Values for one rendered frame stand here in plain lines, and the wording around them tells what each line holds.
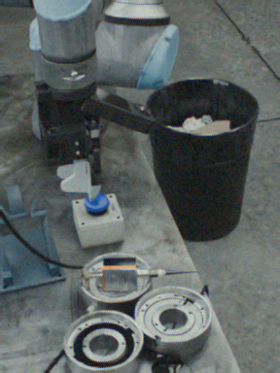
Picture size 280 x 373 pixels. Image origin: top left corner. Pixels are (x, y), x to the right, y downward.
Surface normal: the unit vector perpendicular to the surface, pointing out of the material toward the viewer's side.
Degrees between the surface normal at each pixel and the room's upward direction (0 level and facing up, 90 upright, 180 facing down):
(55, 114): 90
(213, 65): 0
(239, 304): 0
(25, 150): 0
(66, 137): 90
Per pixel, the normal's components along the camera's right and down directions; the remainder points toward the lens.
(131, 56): -0.23, 0.31
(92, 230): 0.22, 0.61
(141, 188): -0.04, -0.77
